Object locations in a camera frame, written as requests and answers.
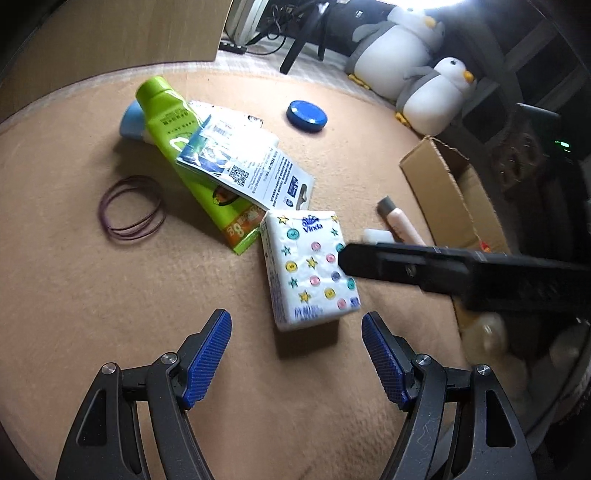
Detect white sachet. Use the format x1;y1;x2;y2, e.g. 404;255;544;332
187;99;265;134

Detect black chair leg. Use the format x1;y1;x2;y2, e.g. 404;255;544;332
279;0;333;75

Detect pink tube grey cap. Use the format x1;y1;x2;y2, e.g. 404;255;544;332
377;196;428;247

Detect cardboard box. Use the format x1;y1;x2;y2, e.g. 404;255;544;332
399;135;513;333

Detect wooden board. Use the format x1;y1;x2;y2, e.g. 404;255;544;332
23;0;236;65

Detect pale bottle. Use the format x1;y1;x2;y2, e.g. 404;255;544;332
462;311;509;365

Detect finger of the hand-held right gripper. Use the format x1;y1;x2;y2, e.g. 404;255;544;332
338;242;469;294

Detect large penguin plush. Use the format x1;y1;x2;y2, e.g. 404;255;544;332
347;4;450;102

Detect green squeeze tube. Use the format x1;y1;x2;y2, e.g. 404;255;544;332
135;76;269;256

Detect white printed packet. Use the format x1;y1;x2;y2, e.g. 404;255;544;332
215;134;317;217

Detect white patterned tissue pack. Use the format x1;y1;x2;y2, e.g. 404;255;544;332
259;209;361;332

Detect white appliance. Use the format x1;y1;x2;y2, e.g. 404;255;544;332
224;0;278;44

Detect purple elastic band loops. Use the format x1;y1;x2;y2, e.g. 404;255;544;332
99;176;164;241

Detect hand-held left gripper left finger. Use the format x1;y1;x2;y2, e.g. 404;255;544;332
55;308;232;480

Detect dark shelf unit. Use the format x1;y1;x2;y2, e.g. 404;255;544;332
462;0;591;199

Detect small penguin plush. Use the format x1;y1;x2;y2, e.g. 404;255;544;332
394;56;477;137

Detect blue round tin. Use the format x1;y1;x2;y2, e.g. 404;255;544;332
286;99;328;133

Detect beige blanket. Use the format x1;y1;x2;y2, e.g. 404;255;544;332
0;58;509;480

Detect blue printed sachet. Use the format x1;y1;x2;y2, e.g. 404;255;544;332
176;117;252;178

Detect white sunscreen bottle blue cap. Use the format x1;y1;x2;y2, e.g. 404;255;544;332
120;100;151;141

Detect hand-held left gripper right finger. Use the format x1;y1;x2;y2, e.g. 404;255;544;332
361;311;539;480

